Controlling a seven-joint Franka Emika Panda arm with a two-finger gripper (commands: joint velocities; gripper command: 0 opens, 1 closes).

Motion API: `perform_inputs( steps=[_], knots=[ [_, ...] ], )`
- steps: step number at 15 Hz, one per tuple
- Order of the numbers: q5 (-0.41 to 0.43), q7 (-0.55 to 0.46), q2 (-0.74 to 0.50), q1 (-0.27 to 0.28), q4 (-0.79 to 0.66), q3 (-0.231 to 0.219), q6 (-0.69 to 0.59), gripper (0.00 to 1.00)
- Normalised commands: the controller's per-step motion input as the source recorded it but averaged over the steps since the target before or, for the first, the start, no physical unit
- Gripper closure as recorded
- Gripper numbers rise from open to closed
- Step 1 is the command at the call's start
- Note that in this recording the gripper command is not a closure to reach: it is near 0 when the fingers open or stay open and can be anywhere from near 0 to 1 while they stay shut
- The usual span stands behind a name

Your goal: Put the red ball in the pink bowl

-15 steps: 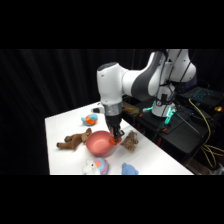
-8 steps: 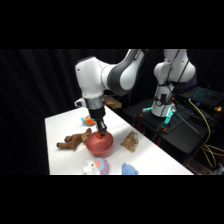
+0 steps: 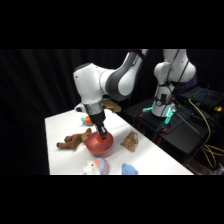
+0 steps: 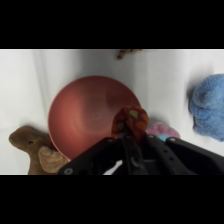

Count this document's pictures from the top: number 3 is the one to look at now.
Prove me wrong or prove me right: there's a blue plush toy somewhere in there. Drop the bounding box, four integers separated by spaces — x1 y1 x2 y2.
121 162 140 176

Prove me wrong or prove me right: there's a black laptop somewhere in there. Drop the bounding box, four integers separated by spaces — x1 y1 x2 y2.
180 85 224 108

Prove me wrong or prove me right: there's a tan wrist mounted board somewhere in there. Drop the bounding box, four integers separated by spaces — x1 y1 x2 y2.
102 99 122 113

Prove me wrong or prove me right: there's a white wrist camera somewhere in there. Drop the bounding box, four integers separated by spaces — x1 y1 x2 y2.
74 102 87 114

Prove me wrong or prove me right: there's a blue orange plush bird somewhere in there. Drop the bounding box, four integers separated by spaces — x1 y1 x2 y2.
80 115 95 127

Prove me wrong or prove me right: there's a striped tiger plush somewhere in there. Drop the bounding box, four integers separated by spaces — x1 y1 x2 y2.
120 131 140 153

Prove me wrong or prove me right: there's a pink bowl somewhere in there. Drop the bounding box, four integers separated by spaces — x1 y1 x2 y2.
85 130 115 158

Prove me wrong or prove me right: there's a black curtain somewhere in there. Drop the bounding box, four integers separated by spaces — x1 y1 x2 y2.
0 49 224 176

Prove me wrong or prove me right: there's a white unicorn plush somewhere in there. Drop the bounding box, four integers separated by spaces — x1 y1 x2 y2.
82 157 110 176

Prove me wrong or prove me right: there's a yellow cable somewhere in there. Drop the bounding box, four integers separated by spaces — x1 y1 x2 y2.
187 98 224 170

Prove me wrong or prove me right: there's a brown plush dog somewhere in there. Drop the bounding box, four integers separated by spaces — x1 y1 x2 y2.
56 127 93 152

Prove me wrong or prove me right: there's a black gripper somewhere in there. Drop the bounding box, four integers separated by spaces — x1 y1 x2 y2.
87 110 109 141

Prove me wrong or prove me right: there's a black robot stand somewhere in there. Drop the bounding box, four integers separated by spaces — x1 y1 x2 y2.
121 97 218 165

